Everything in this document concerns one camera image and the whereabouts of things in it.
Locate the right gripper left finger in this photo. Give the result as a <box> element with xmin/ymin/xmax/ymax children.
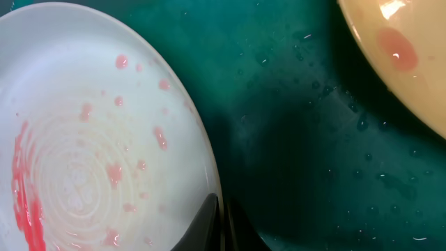
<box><xmin>171</xmin><ymin>193</ymin><xmax>220</xmax><ymax>251</ymax></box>

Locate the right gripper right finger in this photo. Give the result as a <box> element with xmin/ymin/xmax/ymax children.
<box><xmin>225</xmin><ymin>199</ymin><xmax>271</xmax><ymax>251</ymax></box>

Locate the light blue plate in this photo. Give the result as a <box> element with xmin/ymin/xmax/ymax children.
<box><xmin>1</xmin><ymin>2</ymin><xmax>223</xmax><ymax>250</ymax></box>

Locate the yellow green plate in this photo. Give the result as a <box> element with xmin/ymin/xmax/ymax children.
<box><xmin>339</xmin><ymin>0</ymin><xmax>445</xmax><ymax>137</ymax></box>

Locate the teal serving tray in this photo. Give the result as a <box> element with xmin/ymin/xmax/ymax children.
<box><xmin>0</xmin><ymin>0</ymin><xmax>446</xmax><ymax>251</ymax></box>

